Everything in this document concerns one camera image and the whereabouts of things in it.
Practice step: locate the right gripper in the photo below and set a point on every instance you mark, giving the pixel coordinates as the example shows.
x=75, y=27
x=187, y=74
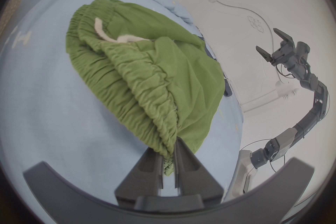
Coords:
x=284, y=53

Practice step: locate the green shorts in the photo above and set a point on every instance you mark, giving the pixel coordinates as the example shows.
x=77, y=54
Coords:
x=144, y=73

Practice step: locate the bed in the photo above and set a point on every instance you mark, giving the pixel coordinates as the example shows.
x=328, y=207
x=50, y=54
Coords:
x=52, y=112

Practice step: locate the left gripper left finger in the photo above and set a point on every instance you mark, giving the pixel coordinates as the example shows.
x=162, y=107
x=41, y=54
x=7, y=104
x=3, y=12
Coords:
x=141, y=178

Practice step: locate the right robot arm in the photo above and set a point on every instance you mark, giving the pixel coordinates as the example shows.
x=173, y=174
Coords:
x=286, y=139

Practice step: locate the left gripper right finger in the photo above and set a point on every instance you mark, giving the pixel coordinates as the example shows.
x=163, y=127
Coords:
x=194, y=178

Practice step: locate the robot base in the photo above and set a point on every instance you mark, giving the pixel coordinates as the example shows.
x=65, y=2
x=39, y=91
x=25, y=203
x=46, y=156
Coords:
x=242, y=170

